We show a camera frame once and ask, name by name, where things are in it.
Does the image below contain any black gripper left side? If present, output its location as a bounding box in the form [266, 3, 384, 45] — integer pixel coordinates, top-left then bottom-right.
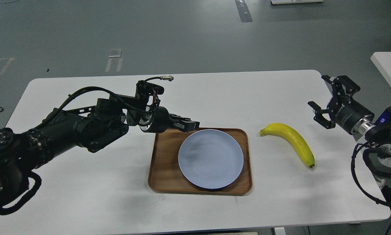
[140, 106, 200, 133]

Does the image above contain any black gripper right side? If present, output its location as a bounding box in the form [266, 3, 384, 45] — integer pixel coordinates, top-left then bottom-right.
[308, 75, 374, 135]

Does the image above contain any light blue round plate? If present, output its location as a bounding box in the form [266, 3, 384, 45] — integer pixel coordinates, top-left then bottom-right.
[178, 129, 244, 190]

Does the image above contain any black robot arm left side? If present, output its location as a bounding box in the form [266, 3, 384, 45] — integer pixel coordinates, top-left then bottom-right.
[0, 78, 200, 215]

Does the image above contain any yellow banana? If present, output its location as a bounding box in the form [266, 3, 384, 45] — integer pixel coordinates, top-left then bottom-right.
[259, 122, 315, 169]

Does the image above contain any brown wooden tray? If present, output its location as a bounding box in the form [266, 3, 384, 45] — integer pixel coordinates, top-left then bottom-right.
[148, 128, 252, 196]

